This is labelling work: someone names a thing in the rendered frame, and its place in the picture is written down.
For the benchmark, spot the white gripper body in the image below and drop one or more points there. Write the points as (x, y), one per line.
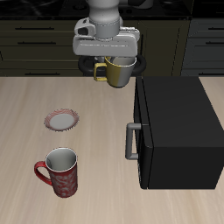
(102, 46)

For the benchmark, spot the red patterned mug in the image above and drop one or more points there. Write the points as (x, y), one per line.
(64, 179)

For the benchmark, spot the red rimmed white plate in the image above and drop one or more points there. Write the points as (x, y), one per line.
(61, 120)

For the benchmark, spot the white and yellow mug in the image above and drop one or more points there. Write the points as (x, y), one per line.
(121, 73)

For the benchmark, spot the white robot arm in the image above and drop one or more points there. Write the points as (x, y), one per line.
(105, 17)

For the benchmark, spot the dark kitchen cupboards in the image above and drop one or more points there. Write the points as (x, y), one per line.
(35, 43)

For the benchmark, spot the black microwave oven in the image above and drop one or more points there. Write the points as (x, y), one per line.
(180, 131)

